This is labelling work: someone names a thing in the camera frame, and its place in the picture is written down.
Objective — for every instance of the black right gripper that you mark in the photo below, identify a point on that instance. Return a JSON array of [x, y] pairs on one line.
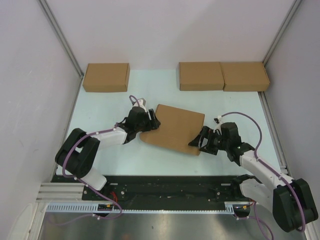
[[197, 141]]

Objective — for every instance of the aluminium corner post right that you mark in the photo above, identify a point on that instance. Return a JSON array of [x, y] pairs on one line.
[[294, 8]]

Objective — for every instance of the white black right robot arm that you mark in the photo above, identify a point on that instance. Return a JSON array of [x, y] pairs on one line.
[[289, 200]]

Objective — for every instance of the aluminium corner post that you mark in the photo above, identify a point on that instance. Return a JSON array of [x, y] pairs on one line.
[[294, 8], [45, 7]]

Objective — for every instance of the aluminium corner post left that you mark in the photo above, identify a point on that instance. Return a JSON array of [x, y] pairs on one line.
[[45, 7]]

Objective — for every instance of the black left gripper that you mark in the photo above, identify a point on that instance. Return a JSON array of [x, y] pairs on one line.
[[152, 124]]

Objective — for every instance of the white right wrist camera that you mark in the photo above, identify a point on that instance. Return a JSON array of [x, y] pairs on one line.
[[219, 121]]

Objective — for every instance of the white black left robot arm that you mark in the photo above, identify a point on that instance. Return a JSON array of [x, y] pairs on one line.
[[77, 154]]

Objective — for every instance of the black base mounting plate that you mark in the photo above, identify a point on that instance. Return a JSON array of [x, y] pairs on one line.
[[180, 193]]

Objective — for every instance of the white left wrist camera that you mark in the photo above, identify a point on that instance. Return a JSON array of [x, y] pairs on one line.
[[141, 102]]

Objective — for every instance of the cardboard box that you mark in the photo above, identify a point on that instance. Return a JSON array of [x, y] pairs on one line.
[[201, 76], [106, 78], [244, 77], [177, 128]]

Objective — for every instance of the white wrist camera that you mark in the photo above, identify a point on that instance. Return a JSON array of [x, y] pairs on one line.
[[219, 121], [141, 102]]

